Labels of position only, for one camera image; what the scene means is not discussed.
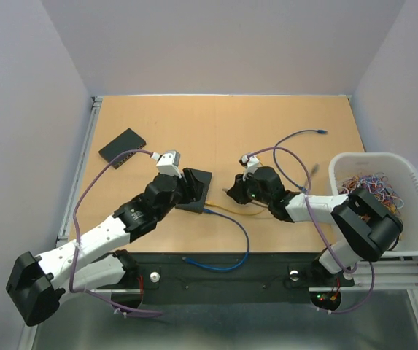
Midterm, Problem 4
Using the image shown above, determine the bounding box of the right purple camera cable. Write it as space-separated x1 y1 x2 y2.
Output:
243 146 377 314

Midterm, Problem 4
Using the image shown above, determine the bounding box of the blue ethernet cable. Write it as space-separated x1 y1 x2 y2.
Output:
272 129 329 193
182 208 250 273

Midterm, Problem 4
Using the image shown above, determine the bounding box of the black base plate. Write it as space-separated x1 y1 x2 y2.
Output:
50 250 355 307

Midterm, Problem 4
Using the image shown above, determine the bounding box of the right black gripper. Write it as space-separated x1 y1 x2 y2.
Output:
226 168 271 205

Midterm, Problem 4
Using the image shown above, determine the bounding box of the tangle of coloured cables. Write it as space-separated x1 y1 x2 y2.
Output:
339 171 407 219

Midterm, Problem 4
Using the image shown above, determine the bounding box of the yellow ethernet cable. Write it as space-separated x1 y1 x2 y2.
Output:
206 200 268 217

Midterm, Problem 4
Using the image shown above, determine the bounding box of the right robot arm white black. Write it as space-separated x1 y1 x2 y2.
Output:
226 166 403 284

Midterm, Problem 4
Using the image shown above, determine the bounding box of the black network switch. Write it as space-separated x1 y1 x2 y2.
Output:
176 168 212 214
98 128 147 169

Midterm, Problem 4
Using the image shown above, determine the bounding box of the aluminium frame rail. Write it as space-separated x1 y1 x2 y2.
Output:
55 96 104 248

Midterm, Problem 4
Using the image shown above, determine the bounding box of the grey ethernet cable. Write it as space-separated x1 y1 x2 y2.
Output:
301 164 321 190

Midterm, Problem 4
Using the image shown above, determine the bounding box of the white plastic bin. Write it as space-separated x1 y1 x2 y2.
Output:
328 152 418 258

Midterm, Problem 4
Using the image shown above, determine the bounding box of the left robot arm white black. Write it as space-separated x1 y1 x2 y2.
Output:
6 168 205 327

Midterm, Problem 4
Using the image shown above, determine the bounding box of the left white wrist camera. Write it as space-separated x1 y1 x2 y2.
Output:
156 150 182 178

